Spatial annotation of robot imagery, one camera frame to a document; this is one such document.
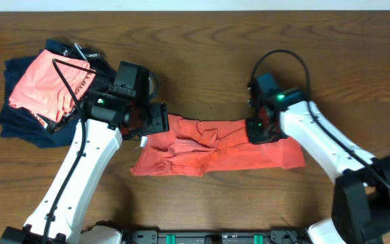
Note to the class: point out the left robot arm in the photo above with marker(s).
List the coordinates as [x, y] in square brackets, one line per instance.
[122, 112]

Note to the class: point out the folded navy garment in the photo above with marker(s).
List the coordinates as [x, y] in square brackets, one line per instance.
[19, 123]

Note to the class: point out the folded black garment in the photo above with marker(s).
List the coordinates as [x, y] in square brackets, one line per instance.
[100, 82]

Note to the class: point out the black mounting rail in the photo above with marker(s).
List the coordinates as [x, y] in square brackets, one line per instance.
[198, 237]

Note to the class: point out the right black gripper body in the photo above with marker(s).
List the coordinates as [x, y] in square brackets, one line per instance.
[258, 132]

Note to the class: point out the red soccer t-shirt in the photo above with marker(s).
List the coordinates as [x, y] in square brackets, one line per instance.
[193, 148]

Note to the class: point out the folded pink shirt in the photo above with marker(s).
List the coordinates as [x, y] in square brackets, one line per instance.
[41, 90]

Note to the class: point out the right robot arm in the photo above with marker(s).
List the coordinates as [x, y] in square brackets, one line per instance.
[361, 203]

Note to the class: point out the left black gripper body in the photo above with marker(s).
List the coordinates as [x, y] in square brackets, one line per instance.
[147, 120]

